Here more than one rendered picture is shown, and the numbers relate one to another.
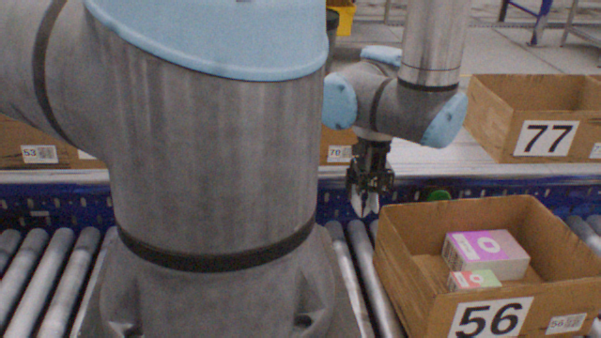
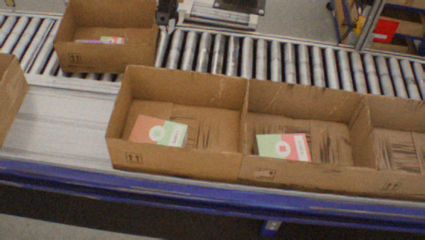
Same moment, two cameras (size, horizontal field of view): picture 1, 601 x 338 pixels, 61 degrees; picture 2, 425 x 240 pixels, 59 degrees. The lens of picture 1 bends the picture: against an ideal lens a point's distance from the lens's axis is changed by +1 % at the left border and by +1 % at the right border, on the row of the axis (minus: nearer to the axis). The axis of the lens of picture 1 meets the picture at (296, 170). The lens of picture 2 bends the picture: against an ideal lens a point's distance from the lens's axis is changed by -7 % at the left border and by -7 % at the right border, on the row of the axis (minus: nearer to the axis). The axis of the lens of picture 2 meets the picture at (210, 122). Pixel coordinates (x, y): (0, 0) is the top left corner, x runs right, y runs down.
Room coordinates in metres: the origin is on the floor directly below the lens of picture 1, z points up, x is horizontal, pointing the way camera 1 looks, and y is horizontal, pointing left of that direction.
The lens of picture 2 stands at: (2.06, 0.23, 1.97)
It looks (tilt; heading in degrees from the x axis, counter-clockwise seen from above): 53 degrees down; 189
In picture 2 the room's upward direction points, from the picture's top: 6 degrees clockwise
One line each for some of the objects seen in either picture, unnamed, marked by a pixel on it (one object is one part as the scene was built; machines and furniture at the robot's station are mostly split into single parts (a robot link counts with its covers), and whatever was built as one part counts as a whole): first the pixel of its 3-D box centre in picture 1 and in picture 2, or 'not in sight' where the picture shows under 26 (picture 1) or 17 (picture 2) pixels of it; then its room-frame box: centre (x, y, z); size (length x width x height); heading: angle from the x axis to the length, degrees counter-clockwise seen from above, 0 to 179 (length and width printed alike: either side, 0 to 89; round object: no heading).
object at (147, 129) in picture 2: not in sight; (158, 140); (1.39, -0.03, 0.92); 0.16 x 0.11 x 0.07; 90
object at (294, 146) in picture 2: not in sight; (281, 154); (1.33, 0.35, 0.92); 0.16 x 0.11 x 0.07; 108
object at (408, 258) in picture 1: (480, 267); (109, 35); (0.88, -0.42, 0.83); 0.39 x 0.29 x 0.17; 103
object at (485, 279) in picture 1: (473, 285); (111, 45); (0.87, -0.42, 0.78); 0.10 x 0.06 x 0.05; 101
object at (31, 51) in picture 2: not in sight; (30, 55); (0.98, -0.79, 0.72); 0.52 x 0.05 x 0.05; 8
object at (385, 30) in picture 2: not in sight; (379, 30); (0.48, 0.74, 0.85); 0.16 x 0.01 x 0.13; 98
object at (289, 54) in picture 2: not in sight; (290, 83); (0.83, 0.37, 0.72); 0.52 x 0.05 x 0.05; 8
